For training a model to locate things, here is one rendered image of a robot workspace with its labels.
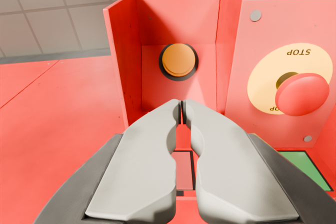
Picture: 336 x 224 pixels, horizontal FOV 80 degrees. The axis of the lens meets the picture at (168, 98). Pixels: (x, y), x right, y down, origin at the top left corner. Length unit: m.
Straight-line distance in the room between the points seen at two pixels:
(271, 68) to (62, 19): 0.98
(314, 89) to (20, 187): 0.46
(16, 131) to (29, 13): 0.66
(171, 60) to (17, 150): 0.42
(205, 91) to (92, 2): 0.83
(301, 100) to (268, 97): 0.03
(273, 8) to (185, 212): 0.28
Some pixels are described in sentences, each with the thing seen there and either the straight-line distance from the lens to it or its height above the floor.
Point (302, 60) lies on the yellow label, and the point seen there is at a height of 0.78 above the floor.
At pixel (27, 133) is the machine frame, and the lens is 0.60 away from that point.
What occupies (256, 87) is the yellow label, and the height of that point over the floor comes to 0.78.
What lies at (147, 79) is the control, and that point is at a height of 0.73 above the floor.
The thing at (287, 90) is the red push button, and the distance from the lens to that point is 0.18.
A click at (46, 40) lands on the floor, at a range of 1.16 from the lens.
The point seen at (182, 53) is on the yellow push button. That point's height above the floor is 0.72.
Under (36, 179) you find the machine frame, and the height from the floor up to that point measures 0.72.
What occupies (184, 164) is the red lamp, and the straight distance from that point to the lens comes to 0.22.
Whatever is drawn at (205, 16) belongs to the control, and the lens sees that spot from 0.25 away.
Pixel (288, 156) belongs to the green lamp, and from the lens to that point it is 0.26.
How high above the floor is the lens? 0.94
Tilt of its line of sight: 57 degrees down
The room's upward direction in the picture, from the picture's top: 177 degrees counter-clockwise
